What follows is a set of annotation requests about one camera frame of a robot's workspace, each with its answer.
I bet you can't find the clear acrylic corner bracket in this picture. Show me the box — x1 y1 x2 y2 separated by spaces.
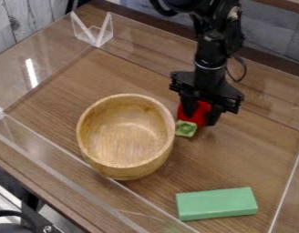
71 12 114 47

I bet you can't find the wooden bowl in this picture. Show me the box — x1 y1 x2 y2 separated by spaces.
76 94 175 180

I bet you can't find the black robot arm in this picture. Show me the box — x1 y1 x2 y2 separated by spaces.
150 0 245 127

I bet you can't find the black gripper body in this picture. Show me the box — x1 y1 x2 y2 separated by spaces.
170 71 245 114

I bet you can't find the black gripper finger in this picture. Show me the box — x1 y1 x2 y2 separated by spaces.
180 94 198 117
207 105 223 127

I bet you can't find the black metal clamp bracket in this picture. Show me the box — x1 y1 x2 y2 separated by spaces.
20 201 64 233

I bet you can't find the black cable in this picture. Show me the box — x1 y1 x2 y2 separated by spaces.
0 210 35 233

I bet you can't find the green rectangular block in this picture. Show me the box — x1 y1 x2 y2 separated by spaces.
175 187 258 221

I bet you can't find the red plush strawberry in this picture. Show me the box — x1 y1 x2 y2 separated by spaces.
175 101 211 137

